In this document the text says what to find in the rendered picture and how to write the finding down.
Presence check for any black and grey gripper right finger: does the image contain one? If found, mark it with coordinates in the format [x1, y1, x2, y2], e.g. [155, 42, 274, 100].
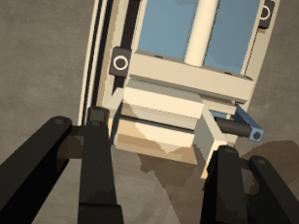
[192, 106, 299, 224]

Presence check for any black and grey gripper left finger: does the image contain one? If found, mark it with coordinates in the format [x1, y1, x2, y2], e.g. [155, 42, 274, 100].
[0, 87, 124, 224]

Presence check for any beige slotted block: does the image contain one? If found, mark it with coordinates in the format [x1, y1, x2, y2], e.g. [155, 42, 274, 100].
[117, 79, 204, 148]

